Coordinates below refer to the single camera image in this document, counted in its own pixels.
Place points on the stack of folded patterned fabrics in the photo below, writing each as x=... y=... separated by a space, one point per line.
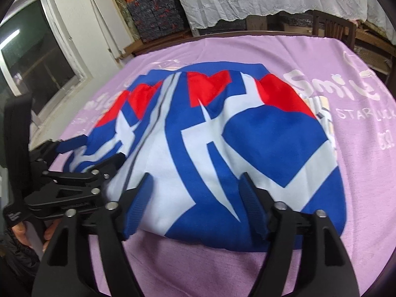
x=154 y=15

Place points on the dark wooden chair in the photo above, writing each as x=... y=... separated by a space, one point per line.
x=335 y=26

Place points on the person's left hand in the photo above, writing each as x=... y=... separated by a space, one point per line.
x=19 y=232

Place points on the white framed window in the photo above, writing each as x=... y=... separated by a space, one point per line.
x=34 y=52

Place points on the wooden bench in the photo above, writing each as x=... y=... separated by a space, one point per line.
x=371 y=41

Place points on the person's left forearm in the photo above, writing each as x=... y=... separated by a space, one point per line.
x=15 y=260

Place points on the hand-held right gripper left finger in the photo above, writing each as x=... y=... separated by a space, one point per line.
x=137 y=207

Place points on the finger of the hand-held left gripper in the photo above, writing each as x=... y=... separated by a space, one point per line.
x=72 y=144
x=102 y=170

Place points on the blue white red jacket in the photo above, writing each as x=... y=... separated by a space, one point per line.
x=201 y=161

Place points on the purple printed blanket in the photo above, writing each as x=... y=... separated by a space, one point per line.
x=355 y=176

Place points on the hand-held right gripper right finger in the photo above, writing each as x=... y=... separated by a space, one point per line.
x=252 y=204

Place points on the white wall board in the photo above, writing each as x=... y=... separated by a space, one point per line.
x=108 y=24

